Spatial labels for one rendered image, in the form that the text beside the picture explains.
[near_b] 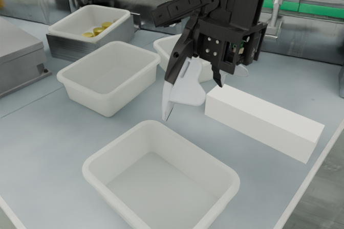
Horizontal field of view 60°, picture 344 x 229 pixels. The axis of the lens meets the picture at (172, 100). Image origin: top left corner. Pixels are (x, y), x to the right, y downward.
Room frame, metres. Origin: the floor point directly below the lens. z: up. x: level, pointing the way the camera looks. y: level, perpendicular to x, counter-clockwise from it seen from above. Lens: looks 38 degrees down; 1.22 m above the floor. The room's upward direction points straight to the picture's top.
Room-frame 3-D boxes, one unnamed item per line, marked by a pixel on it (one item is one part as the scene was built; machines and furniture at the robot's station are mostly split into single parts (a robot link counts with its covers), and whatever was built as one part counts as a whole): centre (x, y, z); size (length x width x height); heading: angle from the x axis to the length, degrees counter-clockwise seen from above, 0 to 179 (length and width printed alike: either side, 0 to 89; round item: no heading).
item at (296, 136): (0.48, -0.19, 0.78); 0.24 x 0.06 x 0.06; 52
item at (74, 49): (0.89, 0.24, 0.79); 0.27 x 0.17 x 0.08; 158
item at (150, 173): (0.31, 0.02, 0.78); 0.22 x 0.17 x 0.09; 47
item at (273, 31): (0.76, -0.28, 0.90); 0.17 x 0.05 x 0.22; 158
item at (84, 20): (0.87, 0.25, 0.80); 0.22 x 0.17 x 0.09; 158
